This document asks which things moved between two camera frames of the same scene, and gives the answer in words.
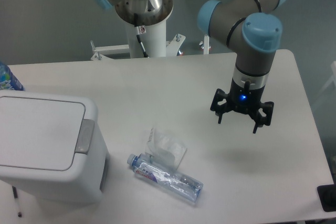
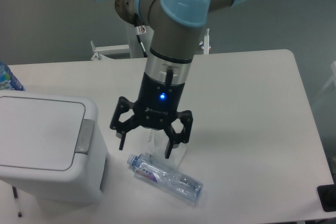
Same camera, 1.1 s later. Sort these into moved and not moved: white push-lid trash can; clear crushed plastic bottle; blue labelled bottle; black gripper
Moved: black gripper
Not moved: white push-lid trash can; clear crushed plastic bottle; blue labelled bottle
